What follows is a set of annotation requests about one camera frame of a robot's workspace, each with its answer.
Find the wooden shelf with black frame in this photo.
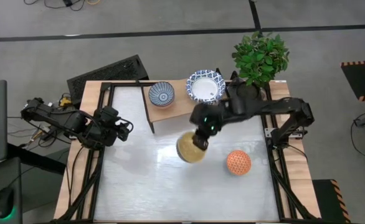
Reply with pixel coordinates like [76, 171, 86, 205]
[141, 67, 233, 134]

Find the navy striped bowl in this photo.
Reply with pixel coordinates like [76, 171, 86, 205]
[148, 81, 176, 108]

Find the white table mat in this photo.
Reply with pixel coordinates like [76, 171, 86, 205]
[93, 85, 280, 222]

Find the black metal table frame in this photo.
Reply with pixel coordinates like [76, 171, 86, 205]
[54, 81, 319, 224]

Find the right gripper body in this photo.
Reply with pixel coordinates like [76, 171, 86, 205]
[189, 100, 233, 138]

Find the black computer mouse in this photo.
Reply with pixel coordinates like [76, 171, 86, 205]
[0, 187, 16, 220]

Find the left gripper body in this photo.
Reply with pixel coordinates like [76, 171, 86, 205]
[82, 105, 121, 151]

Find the green leafy plant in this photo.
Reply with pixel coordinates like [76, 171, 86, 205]
[231, 30, 290, 88]

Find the black floor cable with plug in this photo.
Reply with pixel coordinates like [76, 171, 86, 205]
[23, 0, 87, 12]

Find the black mat with hazard stripes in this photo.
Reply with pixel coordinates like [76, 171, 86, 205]
[340, 59, 365, 102]
[312, 179, 351, 224]

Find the blue patterned white plate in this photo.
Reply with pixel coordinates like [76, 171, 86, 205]
[186, 69, 227, 105]

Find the black plant pot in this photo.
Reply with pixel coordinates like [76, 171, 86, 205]
[237, 83, 261, 100]

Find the bowl with orange inside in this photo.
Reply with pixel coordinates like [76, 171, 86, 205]
[226, 149, 252, 176]

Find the black cloth under pot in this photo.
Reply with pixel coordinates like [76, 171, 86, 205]
[227, 70, 268, 103]

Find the bowl with yellow inside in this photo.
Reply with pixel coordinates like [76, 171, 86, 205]
[176, 131, 207, 164]

